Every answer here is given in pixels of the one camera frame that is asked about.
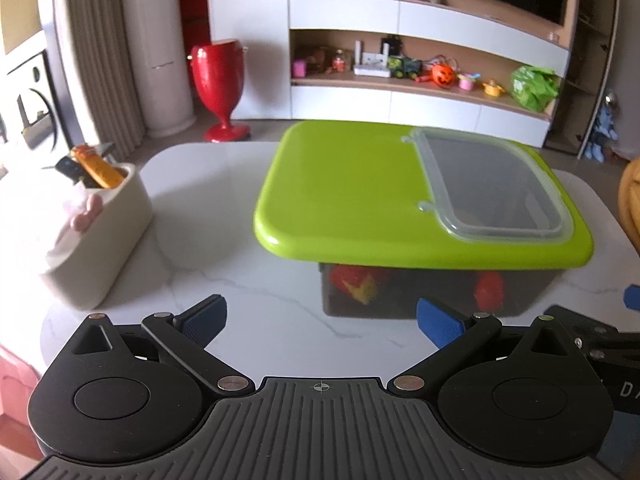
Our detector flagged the green plastic bag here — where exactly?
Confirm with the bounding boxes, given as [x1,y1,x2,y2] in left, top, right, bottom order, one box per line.
[510,66,560,112]

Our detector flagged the beige desk organizer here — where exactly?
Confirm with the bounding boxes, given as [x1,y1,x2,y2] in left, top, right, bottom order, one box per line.
[39,161,154,310]

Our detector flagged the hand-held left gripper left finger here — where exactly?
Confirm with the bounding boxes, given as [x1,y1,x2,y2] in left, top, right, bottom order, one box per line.
[65,294,257,401]

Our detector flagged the smoky transparent storage box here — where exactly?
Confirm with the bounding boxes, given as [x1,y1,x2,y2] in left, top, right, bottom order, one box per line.
[317,260,568,320]

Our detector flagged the pink cloth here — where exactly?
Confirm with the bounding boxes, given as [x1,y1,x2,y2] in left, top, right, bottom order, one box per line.
[0,345,43,461]

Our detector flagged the blue astronaut figure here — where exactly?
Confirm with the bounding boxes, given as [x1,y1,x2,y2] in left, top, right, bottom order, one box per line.
[587,87,618,161]

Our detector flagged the white tower air conditioner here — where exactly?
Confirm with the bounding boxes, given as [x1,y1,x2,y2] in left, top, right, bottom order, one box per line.
[131,0,197,137]

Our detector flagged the orange tube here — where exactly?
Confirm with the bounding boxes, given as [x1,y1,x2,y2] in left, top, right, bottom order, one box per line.
[70,145,126,190]

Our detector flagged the yellow bean bag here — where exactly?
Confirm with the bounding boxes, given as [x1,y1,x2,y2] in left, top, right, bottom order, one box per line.
[617,157,640,251]

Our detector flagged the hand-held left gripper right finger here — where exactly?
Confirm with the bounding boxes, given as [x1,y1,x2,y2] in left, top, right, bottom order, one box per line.
[389,296,585,401]

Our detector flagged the pink white plush toy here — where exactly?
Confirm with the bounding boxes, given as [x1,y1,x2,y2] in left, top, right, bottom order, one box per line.
[45,185,103,261]

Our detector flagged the tall wooden side cabinet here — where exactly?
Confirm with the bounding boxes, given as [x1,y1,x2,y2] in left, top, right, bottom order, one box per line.
[542,0,621,161]

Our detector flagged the white marble desktop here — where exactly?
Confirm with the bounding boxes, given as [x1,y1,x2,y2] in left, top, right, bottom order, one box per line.
[40,140,640,396]

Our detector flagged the green toy truck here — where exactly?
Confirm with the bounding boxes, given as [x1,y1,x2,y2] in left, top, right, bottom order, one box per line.
[387,55,423,80]

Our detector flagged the black remote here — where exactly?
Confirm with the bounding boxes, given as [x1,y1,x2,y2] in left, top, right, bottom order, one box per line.
[55,156,101,188]

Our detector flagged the beige curtain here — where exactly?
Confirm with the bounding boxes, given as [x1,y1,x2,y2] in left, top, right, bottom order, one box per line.
[52,0,148,161]

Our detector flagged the white shelf cabinet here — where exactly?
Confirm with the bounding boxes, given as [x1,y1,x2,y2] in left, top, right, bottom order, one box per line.
[207,0,573,148]

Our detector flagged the orange pumpkin bucket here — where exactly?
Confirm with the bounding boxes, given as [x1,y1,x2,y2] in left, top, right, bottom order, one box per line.
[431,63,456,88]

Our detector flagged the red vase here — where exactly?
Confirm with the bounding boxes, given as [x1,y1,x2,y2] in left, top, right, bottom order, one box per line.
[189,39,252,143]

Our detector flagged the green lid with clear flap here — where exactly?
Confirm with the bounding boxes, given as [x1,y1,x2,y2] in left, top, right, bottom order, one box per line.
[253,120,596,270]

